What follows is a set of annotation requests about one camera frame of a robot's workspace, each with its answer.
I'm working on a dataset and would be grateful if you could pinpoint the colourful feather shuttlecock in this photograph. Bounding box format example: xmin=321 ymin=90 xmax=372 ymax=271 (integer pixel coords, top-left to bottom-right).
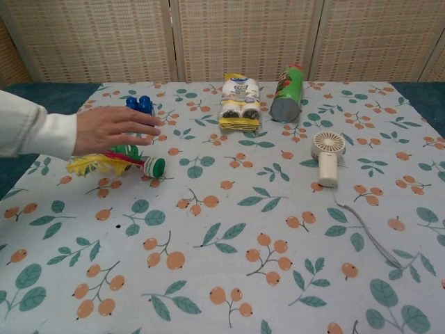
xmin=66 ymin=143 xmax=166 ymax=180

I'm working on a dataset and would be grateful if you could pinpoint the yellow white snack pack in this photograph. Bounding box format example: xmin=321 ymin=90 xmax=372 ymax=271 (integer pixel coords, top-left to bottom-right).
xmin=218 ymin=72 xmax=262 ymax=134

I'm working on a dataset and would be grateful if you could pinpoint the cream handheld fan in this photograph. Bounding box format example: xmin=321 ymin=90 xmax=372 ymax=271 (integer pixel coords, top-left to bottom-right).
xmin=311 ymin=130 xmax=346 ymax=189

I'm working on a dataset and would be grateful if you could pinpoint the person's bare hand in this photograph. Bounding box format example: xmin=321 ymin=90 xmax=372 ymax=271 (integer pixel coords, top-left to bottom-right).
xmin=72 ymin=104 xmax=162 ymax=161

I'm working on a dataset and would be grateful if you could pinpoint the white sleeved forearm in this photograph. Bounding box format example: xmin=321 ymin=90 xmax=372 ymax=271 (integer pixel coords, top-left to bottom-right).
xmin=0 ymin=89 xmax=79 ymax=162

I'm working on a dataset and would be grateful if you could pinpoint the blue toy building block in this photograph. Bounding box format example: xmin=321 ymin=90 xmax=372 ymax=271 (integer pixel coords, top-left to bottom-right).
xmin=125 ymin=95 xmax=156 ymax=118

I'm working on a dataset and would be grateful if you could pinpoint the green chips can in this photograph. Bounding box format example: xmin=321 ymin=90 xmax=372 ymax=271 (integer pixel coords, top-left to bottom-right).
xmin=269 ymin=63 xmax=307 ymax=124

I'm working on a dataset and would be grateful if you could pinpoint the woven folding screen panel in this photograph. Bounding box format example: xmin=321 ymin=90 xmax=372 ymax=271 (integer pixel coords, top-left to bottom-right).
xmin=0 ymin=0 xmax=180 ymax=84
xmin=172 ymin=0 xmax=324 ymax=83
xmin=422 ymin=33 xmax=445 ymax=84
xmin=314 ymin=0 xmax=445 ymax=83
xmin=0 ymin=15 xmax=31 ymax=88

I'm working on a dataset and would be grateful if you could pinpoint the floral fruit print tablecloth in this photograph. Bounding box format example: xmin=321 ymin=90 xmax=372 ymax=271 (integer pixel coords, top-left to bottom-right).
xmin=0 ymin=81 xmax=445 ymax=334

